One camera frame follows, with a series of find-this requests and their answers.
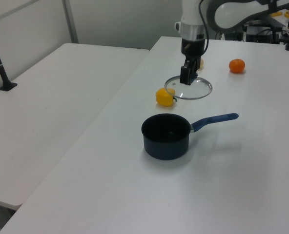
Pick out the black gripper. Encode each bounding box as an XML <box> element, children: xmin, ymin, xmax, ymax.
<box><xmin>180</xmin><ymin>38</ymin><xmax>207</xmax><ymax>86</ymax></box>

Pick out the glass lid with blue knob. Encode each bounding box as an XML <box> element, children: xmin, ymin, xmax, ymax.
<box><xmin>164</xmin><ymin>75</ymin><xmax>213</xmax><ymax>101</ymax></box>

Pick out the yellow bell pepper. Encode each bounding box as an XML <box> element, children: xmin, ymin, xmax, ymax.
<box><xmin>155</xmin><ymin>88</ymin><xmax>178</xmax><ymax>107</ymax></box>

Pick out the orange mandarin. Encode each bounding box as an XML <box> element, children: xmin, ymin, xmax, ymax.
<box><xmin>228</xmin><ymin>58</ymin><xmax>246</xmax><ymax>74</ymax></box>

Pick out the black electronics equipment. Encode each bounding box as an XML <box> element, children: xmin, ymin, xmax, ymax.
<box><xmin>244</xmin><ymin>22</ymin><xmax>286</xmax><ymax>45</ymax></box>

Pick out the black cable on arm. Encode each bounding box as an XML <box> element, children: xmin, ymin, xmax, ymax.
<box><xmin>198</xmin><ymin>0</ymin><xmax>210</xmax><ymax>56</ymax></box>

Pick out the dark saucepan with blue handle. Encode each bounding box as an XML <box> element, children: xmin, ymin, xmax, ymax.
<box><xmin>141</xmin><ymin>113</ymin><xmax>239</xmax><ymax>161</ymax></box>

